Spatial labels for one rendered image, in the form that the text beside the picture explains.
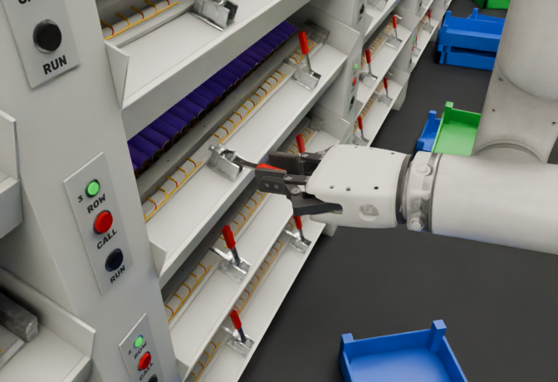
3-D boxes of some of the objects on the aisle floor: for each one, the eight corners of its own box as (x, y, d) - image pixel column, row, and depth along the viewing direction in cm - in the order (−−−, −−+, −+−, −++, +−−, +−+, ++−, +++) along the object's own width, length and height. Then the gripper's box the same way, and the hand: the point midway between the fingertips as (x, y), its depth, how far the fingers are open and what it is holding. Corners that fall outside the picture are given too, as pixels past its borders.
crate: (494, 221, 126) (501, 206, 119) (417, 200, 133) (419, 185, 126) (514, 133, 140) (521, 115, 133) (442, 118, 146) (446, 100, 140)
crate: (522, 152, 151) (531, 130, 147) (518, 188, 137) (527, 166, 132) (426, 130, 161) (430, 110, 157) (413, 163, 147) (417, 140, 142)
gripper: (432, 123, 55) (286, 112, 63) (398, 208, 43) (223, 183, 51) (431, 177, 59) (294, 161, 67) (398, 269, 47) (237, 237, 55)
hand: (279, 173), depth 58 cm, fingers open, 3 cm apart
